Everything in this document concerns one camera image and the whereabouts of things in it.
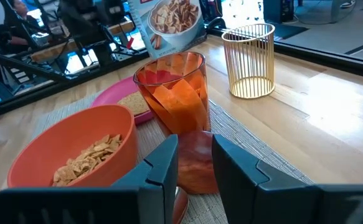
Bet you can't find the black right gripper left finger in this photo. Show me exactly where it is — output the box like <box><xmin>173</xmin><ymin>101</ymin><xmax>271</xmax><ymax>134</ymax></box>
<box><xmin>112</xmin><ymin>134</ymin><xmax>179</xmax><ymax>224</ymax></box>

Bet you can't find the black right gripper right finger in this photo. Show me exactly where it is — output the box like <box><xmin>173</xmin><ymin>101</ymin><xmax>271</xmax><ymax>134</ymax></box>
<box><xmin>211</xmin><ymin>134</ymin><xmax>319</xmax><ymax>224</ymax></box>

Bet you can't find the brown toast slice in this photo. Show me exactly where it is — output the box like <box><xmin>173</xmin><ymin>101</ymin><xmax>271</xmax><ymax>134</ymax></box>
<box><xmin>117</xmin><ymin>90</ymin><xmax>151</xmax><ymax>116</ymax></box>

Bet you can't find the orange faceted cup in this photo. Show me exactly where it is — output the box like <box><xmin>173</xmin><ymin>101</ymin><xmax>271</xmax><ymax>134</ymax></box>
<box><xmin>133</xmin><ymin>51</ymin><xmax>212</xmax><ymax>136</ymax></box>

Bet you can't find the pink plastic plate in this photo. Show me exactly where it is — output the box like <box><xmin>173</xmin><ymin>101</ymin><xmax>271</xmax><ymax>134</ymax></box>
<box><xmin>90</xmin><ymin>76</ymin><xmax>154</xmax><ymax>125</ymax></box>

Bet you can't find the orange plastic bowl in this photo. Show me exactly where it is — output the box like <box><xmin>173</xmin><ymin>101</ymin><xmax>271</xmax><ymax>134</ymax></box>
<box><xmin>7</xmin><ymin>105</ymin><xmax>139</xmax><ymax>189</ymax></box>

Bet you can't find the blue cinnamon cereal box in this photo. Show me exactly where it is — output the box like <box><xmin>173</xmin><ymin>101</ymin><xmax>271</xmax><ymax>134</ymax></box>
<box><xmin>127</xmin><ymin>0</ymin><xmax>207</xmax><ymax>60</ymax></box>

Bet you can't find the grey woven placemat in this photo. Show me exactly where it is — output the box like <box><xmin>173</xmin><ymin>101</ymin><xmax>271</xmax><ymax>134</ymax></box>
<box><xmin>33</xmin><ymin>91</ymin><xmax>314</xmax><ymax>224</ymax></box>

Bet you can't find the cereal squares heap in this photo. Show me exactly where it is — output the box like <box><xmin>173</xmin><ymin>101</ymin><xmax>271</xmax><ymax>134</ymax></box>
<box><xmin>52</xmin><ymin>134</ymin><xmax>125</xmax><ymax>187</ymax></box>

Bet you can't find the clear glass cup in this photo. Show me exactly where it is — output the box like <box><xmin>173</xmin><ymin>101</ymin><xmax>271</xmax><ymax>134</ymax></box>
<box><xmin>221</xmin><ymin>23</ymin><xmax>276</xmax><ymax>100</ymax></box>

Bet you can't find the person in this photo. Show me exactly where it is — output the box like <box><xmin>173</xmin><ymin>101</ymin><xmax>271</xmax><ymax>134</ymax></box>
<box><xmin>6</xmin><ymin>0</ymin><xmax>37</xmax><ymax>32</ymax></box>

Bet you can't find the black aluminium table frame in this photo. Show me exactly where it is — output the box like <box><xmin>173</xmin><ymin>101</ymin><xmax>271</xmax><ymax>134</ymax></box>
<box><xmin>0</xmin><ymin>26</ymin><xmax>363</xmax><ymax>125</ymax></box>

